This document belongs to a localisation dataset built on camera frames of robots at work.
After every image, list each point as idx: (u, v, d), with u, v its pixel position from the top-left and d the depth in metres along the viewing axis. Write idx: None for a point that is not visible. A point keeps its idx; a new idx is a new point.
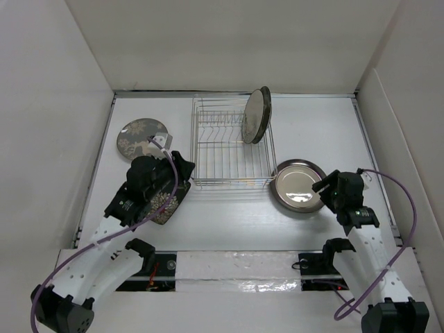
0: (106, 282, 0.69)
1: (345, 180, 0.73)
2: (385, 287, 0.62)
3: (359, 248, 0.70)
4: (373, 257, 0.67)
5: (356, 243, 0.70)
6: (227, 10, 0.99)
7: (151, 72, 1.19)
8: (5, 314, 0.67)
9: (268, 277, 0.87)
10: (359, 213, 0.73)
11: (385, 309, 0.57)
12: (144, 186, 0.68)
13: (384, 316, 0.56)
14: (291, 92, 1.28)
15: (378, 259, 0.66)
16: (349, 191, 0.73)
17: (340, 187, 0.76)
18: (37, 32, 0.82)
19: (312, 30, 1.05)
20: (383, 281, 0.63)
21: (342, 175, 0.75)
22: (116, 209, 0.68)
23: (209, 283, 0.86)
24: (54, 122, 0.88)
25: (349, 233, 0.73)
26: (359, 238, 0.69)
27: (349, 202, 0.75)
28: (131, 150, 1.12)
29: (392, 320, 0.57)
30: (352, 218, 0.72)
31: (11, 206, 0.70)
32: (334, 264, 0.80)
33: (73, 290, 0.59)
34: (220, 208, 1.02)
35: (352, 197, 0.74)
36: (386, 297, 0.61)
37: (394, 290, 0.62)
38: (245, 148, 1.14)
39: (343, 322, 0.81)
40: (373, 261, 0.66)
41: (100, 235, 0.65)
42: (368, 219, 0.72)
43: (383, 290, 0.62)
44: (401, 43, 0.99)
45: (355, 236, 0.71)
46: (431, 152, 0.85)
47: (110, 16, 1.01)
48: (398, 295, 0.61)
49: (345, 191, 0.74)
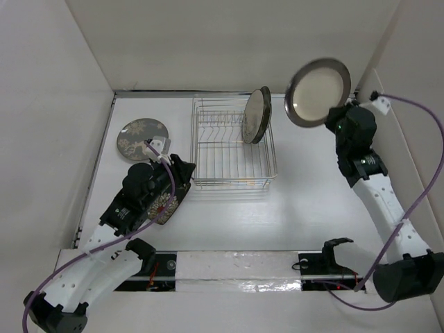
0: (101, 286, 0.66)
1: (355, 125, 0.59)
2: (402, 243, 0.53)
3: (368, 202, 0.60)
4: (386, 209, 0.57)
5: (363, 196, 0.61)
6: (226, 11, 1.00)
7: (151, 72, 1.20)
8: (5, 316, 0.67)
9: (268, 277, 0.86)
10: (364, 161, 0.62)
11: (402, 268, 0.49)
12: (141, 195, 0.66)
13: (403, 273, 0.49)
14: None
15: (392, 211, 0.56)
16: (361, 137, 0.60)
17: (347, 128, 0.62)
18: (38, 33, 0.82)
19: (312, 31, 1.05)
20: (399, 236, 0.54)
21: (352, 116, 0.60)
22: (112, 218, 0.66)
23: (210, 283, 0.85)
24: (55, 122, 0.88)
25: (355, 185, 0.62)
26: (368, 191, 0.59)
27: (355, 148, 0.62)
28: (131, 149, 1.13)
29: (411, 277, 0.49)
30: (359, 165, 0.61)
31: (12, 207, 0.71)
32: (336, 259, 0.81)
33: (64, 300, 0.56)
34: (220, 209, 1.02)
35: (360, 143, 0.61)
36: (404, 254, 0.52)
37: (410, 245, 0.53)
38: (245, 148, 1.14)
39: (343, 323, 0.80)
40: (388, 217, 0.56)
41: (94, 243, 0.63)
42: (374, 166, 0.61)
43: (398, 245, 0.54)
44: (400, 43, 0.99)
45: (365, 189, 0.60)
46: (430, 152, 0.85)
47: (109, 16, 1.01)
48: (415, 250, 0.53)
49: (353, 137, 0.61)
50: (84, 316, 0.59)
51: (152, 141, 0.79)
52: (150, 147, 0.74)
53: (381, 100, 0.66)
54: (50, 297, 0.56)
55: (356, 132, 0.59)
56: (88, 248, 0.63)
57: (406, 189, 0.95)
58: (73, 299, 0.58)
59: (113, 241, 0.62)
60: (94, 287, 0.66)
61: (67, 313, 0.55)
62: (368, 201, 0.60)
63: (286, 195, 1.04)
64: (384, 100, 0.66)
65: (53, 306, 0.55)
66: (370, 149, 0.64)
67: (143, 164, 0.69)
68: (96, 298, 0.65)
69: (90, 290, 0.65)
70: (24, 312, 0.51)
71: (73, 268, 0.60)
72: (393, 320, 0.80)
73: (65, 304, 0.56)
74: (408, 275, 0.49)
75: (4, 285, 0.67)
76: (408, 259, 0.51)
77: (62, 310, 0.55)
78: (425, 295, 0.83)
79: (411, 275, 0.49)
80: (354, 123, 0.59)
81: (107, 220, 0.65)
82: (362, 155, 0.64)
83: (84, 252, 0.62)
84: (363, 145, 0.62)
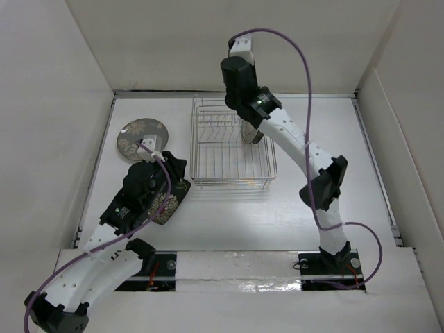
0: (102, 286, 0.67)
1: (233, 72, 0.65)
2: (314, 161, 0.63)
3: (277, 138, 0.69)
4: (293, 137, 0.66)
5: (272, 134, 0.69)
6: (226, 10, 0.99)
7: (151, 72, 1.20)
8: (5, 316, 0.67)
9: (268, 277, 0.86)
10: (259, 102, 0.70)
11: (320, 180, 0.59)
12: (141, 194, 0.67)
13: (323, 184, 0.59)
14: (291, 92, 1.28)
15: (297, 138, 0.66)
16: (242, 80, 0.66)
17: (229, 80, 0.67)
18: (38, 32, 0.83)
19: (311, 30, 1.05)
20: (310, 157, 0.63)
21: (227, 66, 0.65)
22: (112, 217, 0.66)
23: (210, 283, 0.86)
24: (55, 122, 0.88)
25: (261, 129, 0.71)
26: (274, 128, 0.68)
27: (244, 91, 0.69)
28: (130, 149, 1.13)
29: (328, 185, 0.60)
30: (256, 107, 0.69)
31: (12, 207, 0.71)
32: (329, 250, 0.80)
33: (66, 299, 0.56)
34: (220, 208, 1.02)
35: (245, 87, 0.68)
36: (320, 170, 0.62)
37: (320, 159, 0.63)
38: (245, 148, 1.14)
39: (344, 323, 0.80)
40: (296, 143, 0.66)
41: (95, 243, 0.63)
42: (268, 102, 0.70)
43: (313, 166, 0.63)
44: (400, 43, 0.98)
45: (268, 127, 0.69)
46: (429, 152, 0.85)
47: (109, 16, 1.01)
48: (325, 161, 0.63)
49: (236, 82, 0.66)
50: (85, 315, 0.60)
51: (143, 139, 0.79)
52: (142, 146, 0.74)
53: (236, 43, 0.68)
54: (51, 297, 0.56)
55: (237, 78, 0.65)
56: (88, 248, 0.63)
57: (406, 189, 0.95)
58: (75, 299, 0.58)
59: (113, 240, 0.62)
60: (94, 286, 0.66)
61: (68, 313, 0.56)
62: (277, 138, 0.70)
63: (286, 195, 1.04)
64: (239, 41, 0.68)
65: (54, 306, 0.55)
66: (257, 89, 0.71)
67: (143, 164, 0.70)
68: (97, 297, 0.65)
69: (91, 290, 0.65)
70: (26, 313, 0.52)
71: (75, 268, 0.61)
72: (393, 320, 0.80)
73: (67, 304, 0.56)
74: (327, 183, 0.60)
75: (4, 284, 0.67)
76: (324, 173, 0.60)
77: (64, 309, 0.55)
78: (425, 295, 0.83)
79: (328, 184, 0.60)
80: (232, 71, 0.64)
81: (107, 220, 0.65)
82: (254, 97, 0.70)
83: (84, 251, 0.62)
84: (249, 89, 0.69)
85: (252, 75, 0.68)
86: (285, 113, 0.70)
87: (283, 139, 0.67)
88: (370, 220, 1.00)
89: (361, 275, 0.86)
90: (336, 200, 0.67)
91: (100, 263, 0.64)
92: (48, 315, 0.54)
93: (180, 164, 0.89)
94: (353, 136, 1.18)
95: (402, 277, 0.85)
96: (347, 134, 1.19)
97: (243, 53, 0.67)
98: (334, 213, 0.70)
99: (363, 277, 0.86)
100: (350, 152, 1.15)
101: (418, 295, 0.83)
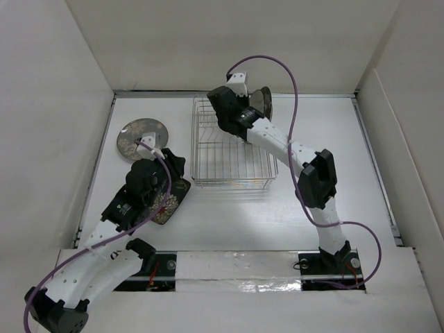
0: (102, 284, 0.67)
1: (216, 96, 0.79)
2: (297, 157, 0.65)
3: (264, 144, 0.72)
4: (275, 140, 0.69)
5: (259, 142, 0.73)
6: (226, 10, 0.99)
7: (151, 72, 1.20)
8: (5, 315, 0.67)
9: (268, 277, 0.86)
10: (243, 116, 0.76)
11: (306, 172, 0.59)
12: (143, 191, 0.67)
13: (311, 176, 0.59)
14: (291, 92, 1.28)
15: (279, 139, 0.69)
16: (225, 102, 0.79)
17: (215, 105, 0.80)
18: (38, 33, 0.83)
19: (311, 30, 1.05)
20: (293, 154, 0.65)
21: (211, 94, 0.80)
22: (114, 214, 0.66)
23: (210, 283, 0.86)
24: (55, 123, 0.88)
25: (250, 139, 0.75)
26: (258, 135, 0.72)
27: (229, 112, 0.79)
28: (130, 149, 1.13)
29: (316, 177, 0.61)
30: (238, 120, 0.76)
31: (12, 207, 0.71)
32: (329, 250, 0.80)
33: (66, 295, 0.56)
34: (221, 208, 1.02)
35: (229, 107, 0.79)
36: (304, 164, 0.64)
37: (303, 154, 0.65)
38: (245, 148, 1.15)
39: (344, 323, 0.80)
40: (279, 145, 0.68)
41: (96, 240, 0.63)
42: (252, 116, 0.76)
43: (297, 161, 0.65)
44: (401, 42, 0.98)
45: (254, 137, 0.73)
46: (428, 152, 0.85)
47: (109, 16, 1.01)
48: (308, 156, 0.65)
49: (220, 104, 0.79)
50: (85, 312, 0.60)
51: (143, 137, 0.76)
52: (143, 143, 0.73)
53: (233, 75, 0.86)
54: (51, 293, 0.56)
55: (218, 100, 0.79)
56: (89, 244, 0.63)
57: (406, 189, 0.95)
58: (75, 295, 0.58)
59: (114, 236, 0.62)
60: (94, 284, 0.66)
61: (68, 309, 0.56)
62: (264, 145, 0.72)
63: (286, 195, 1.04)
64: (236, 75, 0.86)
65: (54, 301, 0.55)
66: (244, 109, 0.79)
67: (146, 161, 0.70)
68: (98, 295, 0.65)
69: (91, 287, 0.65)
70: (25, 308, 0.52)
71: (75, 264, 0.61)
72: (393, 320, 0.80)
73: (67, 300, 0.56)
74: (313, 175, 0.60)
75: (4, 284, 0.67)
76: (309, 166, 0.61)
77: (64, 305, 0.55)
78: (425, 295, 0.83)
79: (315, 176, 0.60)
80: (214, 96, 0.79)
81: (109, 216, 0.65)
82: (239, 114, 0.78)
83: (86, 247, 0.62)
84: (233, 109, 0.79)
85: (233, 97, 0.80)
86: (268, 121, 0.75)
87: (267, 143, 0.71)
88: (370, 220, 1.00)
89: (361, 275, 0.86)
90: (332, 197, 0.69)
91: (100, 261, 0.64)
92: (48, 311, 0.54)
93: (179, 161, 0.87)
94: (352, 136, 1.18)
95: (402, 277, 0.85)
96: (347, 134, 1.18)
97: (236, 84, 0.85)
98: (331, 211, 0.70)
99: (363, 277, 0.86)
100: (349, 152, 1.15)
101: (418, 295, 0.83)
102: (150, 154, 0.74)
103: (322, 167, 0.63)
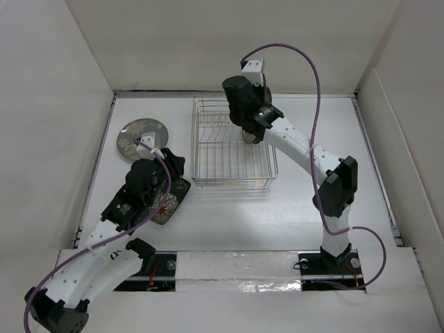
0: (103, 284, 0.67)
1: (234, 87, 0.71)
2: (320, 164, 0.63)
3: (282, 146, 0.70)
4: (296, 142, 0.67)
5: (277, 143, 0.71)
6: (226, 10, 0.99)
7: (151, 72, 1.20)
8: (5, 316, 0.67)
9: (268, 277, 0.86)
10: (261, 114, 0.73)
11: (329, 181, 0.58)
12: (143, 191, 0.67)
13: (334, 185, 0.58)
14: (291, 92, 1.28)
15: (301, 142, 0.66)
16: (243, 96, 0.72)
17: (231, 98, 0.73)
18: (38, 33, 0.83)
19: (311, 30, 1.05)
20: (316, 160, 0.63)
21: (228, 84, 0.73)
22: (113, 214, 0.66)
23: (210, 283, 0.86)
24: (55, 122, 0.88)
25: (266, 139, 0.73)
26: (277, 136, 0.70)
27: (245, 107, 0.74)
28: (131, 150, 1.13)
29: (338, 186, 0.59)
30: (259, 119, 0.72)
31: (12, 207, 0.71)
32: (332, 252, 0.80)
33: (66, 295, 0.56)
34: (222, 208, 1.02)
35: (247, 101, 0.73)
36: (327, 171, 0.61)
37: (326, 161, 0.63)
38: (245, 148, 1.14)
39: (344, 324, 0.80)
40: (300, 148, 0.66)
41: (96, 240, 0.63)
42: (270, 114, 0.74)
43: (320, 168, 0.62)
44: (400, 43, 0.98)
45: (272, 137, 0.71)
46: (428, 152, 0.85)
47: (109, 16, 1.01)
48: (331, 163, 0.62)
49: (238, 98, 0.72)
50: (85, 311, 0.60)
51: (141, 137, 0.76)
52: (142, 143, 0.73)
53: (248, 64, 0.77)
54: (51, 293, 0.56)
55: (237, 94, 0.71)
56: (89, 244, 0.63)
57: (406, 189, 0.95)
58: (75, 295, 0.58)
59: (114, 236, 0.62)
60: (94, 284, 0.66)
61: (69, 309, 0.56)
62: (282, 146, 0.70)
63: (286, 195, 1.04)
64: (251, 62, 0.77)
65: (54, 301, 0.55)
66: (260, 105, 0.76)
67: (146, 160, 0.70)
68: (98, 295, 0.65)
69: (91, 288, 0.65)
70: (25, 309, 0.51)
71: (75, 264, 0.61)
72: (393, 320, 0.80)
73: (67, 300, 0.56)
74: (337, 184, 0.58)
75: (4, 284, 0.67)
76: (331, 174, 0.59)
77: (64, 305, 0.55)
78: (425, 295, 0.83)
79: (338, 184, 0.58)
80: (233, 88, 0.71)
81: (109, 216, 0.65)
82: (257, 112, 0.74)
83: (86, 248, 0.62)
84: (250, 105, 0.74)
85: (250, 90, 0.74)
86: (288, 122, 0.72)
87: (286, 145, 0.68)
88: (370, 220, 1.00)
89: (361, 275, 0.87)
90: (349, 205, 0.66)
91: (101, 261, 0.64)
92: (48, 311, 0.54)
93: (178, 159, 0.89)
94: (352, 136, 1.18)
95: (402, 277, 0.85)
96: (347, 134, 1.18)
97: (251, 73, 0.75)
98: (343, 218, 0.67)
99: (363, 277, 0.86)
100: (349, 152, 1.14)
101: (417, 295, 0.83)
102: (150, 154, 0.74)
103: (345, 175, 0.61)
